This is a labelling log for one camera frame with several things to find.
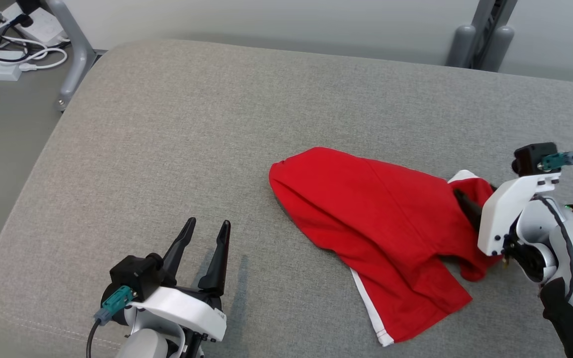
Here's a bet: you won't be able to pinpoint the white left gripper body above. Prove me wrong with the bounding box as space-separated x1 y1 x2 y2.
127 285 228 344

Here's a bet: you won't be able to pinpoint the black right cable teal plug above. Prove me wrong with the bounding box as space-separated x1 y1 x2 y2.
535 146 573 304

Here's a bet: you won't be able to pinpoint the red shorts with white band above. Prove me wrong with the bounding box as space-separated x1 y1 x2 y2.
269 147 503 347

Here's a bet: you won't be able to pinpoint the wide white power strip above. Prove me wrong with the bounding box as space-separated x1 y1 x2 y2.
0 2 68 45

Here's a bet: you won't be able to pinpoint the grey metal table leg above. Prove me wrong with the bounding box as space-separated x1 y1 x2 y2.
43 0 99 111

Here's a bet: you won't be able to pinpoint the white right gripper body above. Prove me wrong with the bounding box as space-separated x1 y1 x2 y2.
477 172 563 257

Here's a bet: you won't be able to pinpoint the black left cable teal plug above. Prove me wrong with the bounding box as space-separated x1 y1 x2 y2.
86 285 136 358

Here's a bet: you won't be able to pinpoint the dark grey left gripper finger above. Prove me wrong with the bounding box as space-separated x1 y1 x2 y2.
161 217 197 286
197 220 231 297

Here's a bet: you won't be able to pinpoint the black power adapter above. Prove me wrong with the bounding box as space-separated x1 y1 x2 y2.
15 0 41 28

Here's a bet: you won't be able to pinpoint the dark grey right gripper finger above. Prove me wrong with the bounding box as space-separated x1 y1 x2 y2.
453 189 489 234

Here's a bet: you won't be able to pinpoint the grey metal truss post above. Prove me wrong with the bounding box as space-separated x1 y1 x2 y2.
446 0 518 73

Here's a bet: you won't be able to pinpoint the black cable teal plug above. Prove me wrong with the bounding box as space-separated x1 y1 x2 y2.
535 146 573 304
86 285 136 358

